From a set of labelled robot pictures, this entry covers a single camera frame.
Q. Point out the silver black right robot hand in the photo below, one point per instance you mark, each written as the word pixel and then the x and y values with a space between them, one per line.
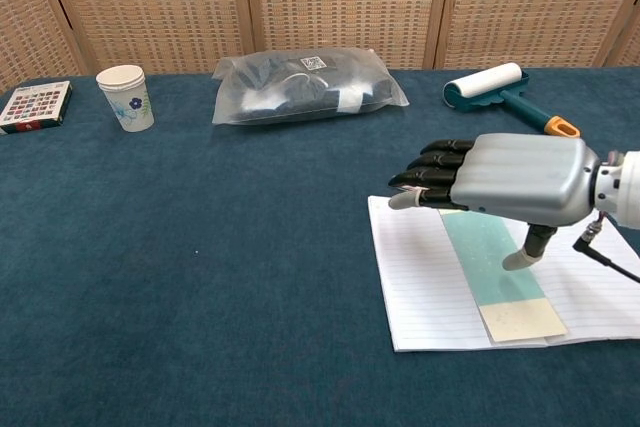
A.
pixel 525 177

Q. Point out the light blue tasselled bookmark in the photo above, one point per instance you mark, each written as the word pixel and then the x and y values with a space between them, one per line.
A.
pixel 485 267

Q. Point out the teal lint roller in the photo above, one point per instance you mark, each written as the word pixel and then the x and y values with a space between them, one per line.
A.
pixel 480 84

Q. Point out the open lined white notebook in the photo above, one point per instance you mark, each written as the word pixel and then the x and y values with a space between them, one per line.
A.
pixel 415 287

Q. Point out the plastic bag with black clothing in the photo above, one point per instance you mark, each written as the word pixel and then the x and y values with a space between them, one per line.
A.
pixel 300 92

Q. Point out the white flower print paper cup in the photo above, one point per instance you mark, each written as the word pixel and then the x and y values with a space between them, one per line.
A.
pixel 127 102

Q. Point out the dark blue felt table cover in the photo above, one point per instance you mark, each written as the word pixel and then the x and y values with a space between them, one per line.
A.
pixel 125 247

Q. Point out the colourful picture card box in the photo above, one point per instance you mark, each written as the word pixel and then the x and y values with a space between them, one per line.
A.
pixel 35 104

